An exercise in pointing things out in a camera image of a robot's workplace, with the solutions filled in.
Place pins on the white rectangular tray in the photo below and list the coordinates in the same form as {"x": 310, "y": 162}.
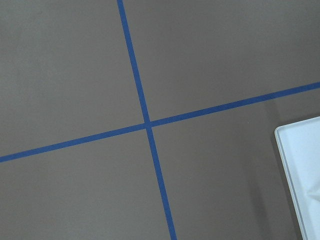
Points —
{"x": 299, "y": 147}

